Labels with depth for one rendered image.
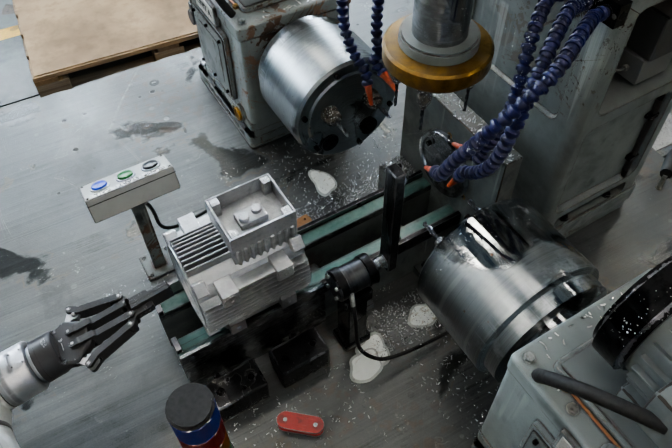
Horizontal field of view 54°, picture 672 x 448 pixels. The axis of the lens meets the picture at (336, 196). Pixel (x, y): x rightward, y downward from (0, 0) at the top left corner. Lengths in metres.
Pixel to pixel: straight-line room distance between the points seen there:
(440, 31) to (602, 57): 0.26
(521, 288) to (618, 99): 0.43
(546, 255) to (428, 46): 0.37
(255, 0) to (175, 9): 1.90
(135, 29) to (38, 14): 0.51
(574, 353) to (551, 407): 0.08
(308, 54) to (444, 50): 0.39
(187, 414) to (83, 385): 0.57
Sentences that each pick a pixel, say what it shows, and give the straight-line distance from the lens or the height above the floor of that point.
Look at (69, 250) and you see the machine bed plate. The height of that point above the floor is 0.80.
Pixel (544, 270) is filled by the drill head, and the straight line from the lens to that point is 1.04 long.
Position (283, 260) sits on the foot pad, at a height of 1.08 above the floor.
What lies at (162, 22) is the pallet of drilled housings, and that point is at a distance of 3.31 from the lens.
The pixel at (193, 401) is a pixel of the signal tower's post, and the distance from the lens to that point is 0.86.
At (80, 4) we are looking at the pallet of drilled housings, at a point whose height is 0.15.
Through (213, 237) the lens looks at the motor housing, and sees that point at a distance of 1.12.
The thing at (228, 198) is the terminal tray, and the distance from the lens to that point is 1.14.
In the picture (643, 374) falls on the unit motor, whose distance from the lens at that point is 0.86.
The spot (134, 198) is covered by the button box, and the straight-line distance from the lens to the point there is 1.29.
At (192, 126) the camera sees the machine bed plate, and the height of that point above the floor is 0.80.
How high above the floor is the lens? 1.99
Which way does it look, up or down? 50 degrees down
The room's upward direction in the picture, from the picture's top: 1 degrees counter-clockwise
